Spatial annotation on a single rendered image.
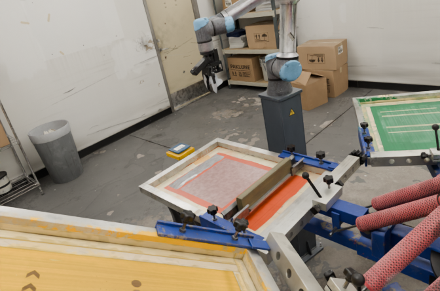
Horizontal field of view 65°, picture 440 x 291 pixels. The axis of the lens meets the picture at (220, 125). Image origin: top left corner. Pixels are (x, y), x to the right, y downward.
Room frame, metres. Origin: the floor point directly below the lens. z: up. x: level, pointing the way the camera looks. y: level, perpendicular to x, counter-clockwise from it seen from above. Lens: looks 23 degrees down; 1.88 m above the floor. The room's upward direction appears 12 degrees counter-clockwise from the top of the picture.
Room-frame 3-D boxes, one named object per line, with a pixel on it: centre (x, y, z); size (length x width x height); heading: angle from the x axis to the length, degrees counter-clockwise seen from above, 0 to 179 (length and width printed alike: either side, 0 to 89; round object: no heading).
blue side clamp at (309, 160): (1.45, -0.37, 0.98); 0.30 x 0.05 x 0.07; 41
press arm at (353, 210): (1.03, -0.38, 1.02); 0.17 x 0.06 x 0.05; 41
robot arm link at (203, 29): (1.72, -0.01, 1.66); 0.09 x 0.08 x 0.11; 101
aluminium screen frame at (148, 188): (1.45, -0.01, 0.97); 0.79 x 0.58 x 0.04; 41
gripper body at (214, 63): (1.73, -0.02, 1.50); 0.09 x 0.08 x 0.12; 119
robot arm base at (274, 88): (1.93, -0.39, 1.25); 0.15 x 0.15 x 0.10
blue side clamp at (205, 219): (1.09, 0.04, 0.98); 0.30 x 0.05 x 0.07; 41
